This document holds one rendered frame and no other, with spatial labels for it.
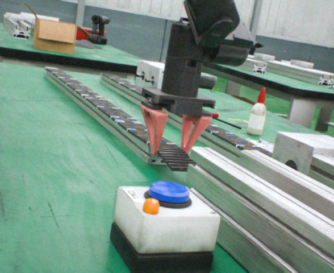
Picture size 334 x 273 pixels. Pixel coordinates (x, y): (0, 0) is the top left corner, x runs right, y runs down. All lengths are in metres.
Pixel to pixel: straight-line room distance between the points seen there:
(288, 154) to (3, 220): 0.42
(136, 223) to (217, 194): 0.14
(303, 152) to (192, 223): 0.32
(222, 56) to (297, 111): 2.43
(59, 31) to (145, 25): 9.32
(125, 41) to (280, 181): 11.35
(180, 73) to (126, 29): 11.14
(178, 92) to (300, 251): 0.37
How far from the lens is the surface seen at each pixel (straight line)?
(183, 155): 0.80
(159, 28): 12.10
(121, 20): 11.85
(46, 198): 0.64
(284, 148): 0.79
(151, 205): 0.46
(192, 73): 0.77
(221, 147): 1.02
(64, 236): 0.54
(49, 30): 2.73
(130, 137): 0.92
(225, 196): 0.56
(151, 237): 0.47
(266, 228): 0.50
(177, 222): 0.47
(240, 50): 0.81
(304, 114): 3.24
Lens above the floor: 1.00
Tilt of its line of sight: 12 degrees down
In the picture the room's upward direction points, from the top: 10 degrees clockwise
